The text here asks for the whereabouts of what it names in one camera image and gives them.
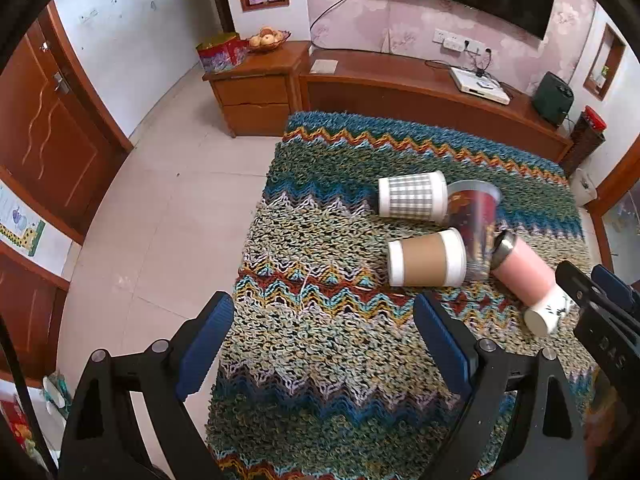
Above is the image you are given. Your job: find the grey checkered white cup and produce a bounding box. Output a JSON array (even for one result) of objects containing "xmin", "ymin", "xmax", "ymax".
[{"xmin": 377, "ymin": 170, "xmax": 449, "ymax": 222}]

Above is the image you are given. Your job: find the dark red printed cup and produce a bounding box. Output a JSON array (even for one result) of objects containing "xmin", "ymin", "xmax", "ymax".
[{"xmin": 446, "ymin": 179, "xmax": 502, "ymax": 282}]

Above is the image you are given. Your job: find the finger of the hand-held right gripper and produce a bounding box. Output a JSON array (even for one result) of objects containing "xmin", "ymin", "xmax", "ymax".
[
  {"xmin": 555, "ymin": 260, "xmax": 608, "ymax": 322},
  {"xmin": 591, "ymin": 264, "xmax": 640, "ymax": 315}
]

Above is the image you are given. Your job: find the white slipper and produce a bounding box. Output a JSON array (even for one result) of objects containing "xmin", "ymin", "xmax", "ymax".
[{"xmin": 42, "ymin": 372, "xmax": 74, "ymax": 418}]

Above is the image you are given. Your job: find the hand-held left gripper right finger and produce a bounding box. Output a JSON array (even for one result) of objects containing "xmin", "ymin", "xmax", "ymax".
[{"xmin": 413, "ymin": 291, "xmax": 589, "ymax": 480}]

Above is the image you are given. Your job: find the zigzag knitted blanket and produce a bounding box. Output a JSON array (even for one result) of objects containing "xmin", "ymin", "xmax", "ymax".
[{"xmin": 205, "ymin": 110, "xmax": 603, "ymax": 480}]

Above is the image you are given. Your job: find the red tin box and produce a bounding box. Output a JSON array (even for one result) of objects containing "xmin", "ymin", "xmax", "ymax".
[{"xmin": 196, "ymin": 32, "xmax": 250, "ymax": 73}]

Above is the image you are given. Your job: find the wooden cupboard door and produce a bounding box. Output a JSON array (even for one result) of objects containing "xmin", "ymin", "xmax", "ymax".
[{"xmin": 0, "ymin": 247, "xmax": 71, "ymax": 388}]

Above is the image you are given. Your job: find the white wall socket strip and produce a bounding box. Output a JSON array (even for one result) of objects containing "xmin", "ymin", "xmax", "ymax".
[{"xmin": 433, "ymin": 28, "xmax": 481, "ymax": 55}]

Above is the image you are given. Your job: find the black cable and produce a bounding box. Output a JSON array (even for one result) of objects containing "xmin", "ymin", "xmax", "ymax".
[{"xmin": 309, "ymin": 0, "xmax": 371, "ymax": 56}]

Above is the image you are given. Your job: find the wall poster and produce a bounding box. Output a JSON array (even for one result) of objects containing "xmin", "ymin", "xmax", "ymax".
[{"xmin": 0, "ymin": 180, "xmax": 47, "ymax": 259}]

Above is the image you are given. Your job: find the wicker bin with red lid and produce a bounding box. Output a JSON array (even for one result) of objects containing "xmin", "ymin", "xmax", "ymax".
[{"xmin": 562, "ymin": 106, "xmax": 606, "ymax": 172}]

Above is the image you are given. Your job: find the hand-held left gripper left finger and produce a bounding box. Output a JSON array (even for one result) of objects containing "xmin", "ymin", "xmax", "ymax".
[{"xmin": 59, "ymin": 291, "xmax": 236, "ymax": 480}]

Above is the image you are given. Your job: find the wooden nightstand with drawers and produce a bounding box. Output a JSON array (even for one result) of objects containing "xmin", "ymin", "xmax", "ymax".
[{"xmin": 202, "ymin": 40, "xmax": 312, "ymax": 138}]

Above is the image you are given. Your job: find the dark green speaker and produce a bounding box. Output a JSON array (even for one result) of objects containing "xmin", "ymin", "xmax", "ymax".
[{"xmin": 531, "ymin": 71, "xmax": 575, "ymax": 127}]

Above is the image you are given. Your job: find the white set-top box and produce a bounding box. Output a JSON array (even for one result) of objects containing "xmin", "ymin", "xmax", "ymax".
[{"xmin": 448, "ymin": 66, "xmax": 512, "ymax": 106}]

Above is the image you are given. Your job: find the long wooden cabinet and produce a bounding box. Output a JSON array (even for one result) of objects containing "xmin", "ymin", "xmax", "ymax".
[{"xmin": 298, "ymin": 49, "xmax": 575, "ymax": 163}]

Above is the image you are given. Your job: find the fruit basket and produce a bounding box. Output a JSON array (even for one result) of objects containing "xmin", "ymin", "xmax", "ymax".
[{"xmin": 248, "ymin": 27, "xmax": 292, "ymax": 54}]

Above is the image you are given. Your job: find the brown sleeve paper cup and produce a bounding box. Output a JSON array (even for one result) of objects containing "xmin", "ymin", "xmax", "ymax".
[{"xmin": 388, "ymin": 228, "xmax": 468, "ymax": 288}]

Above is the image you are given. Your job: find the pink cup with white base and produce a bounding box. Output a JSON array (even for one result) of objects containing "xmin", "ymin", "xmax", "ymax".
[{"xmin": 492, "ymin": 231, "xmax": 577, "ymax": 337}]

